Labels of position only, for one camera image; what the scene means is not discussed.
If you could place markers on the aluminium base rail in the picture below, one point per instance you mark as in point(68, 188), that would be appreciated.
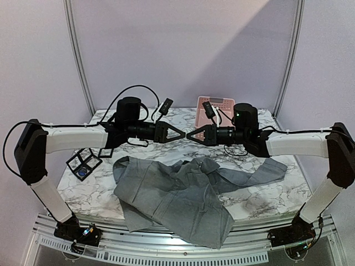
point(247, 244)

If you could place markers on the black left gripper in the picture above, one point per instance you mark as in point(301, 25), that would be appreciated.
point(161, 129)

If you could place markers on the right aluminium corner post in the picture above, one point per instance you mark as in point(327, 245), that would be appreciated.
point(295, 35)

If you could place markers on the left aluminium corner post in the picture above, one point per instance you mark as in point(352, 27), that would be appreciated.
point(69, 14)

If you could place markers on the black frame display box pair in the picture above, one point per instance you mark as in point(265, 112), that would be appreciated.
point(83, 158)

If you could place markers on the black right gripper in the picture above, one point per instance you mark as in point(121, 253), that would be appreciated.
point(211, 134)

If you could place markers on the round blue badge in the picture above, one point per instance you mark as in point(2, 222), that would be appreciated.
point(82, 172)

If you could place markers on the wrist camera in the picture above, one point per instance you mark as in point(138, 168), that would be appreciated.
point(161, 110)
point(212, 113)

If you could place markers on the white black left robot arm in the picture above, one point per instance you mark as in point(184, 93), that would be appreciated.
point(38, 140)

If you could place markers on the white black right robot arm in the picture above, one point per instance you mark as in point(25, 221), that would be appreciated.
point(333, 143)

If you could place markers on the aluminium corner post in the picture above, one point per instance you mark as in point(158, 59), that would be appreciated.
point(69, 14)
point(295, 35)

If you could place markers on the pink perforated plastic basket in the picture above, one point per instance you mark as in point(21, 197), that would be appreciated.
point(222, 112)

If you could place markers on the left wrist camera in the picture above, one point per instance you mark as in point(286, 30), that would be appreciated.
point(161, 110)

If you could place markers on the round green orange badge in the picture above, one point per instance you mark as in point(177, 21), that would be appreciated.
point(187, 130)

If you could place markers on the grey button-up shirt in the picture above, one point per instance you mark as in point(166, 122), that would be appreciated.
point(183, 197)

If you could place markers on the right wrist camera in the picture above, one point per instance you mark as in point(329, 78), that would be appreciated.
point(212, 113)

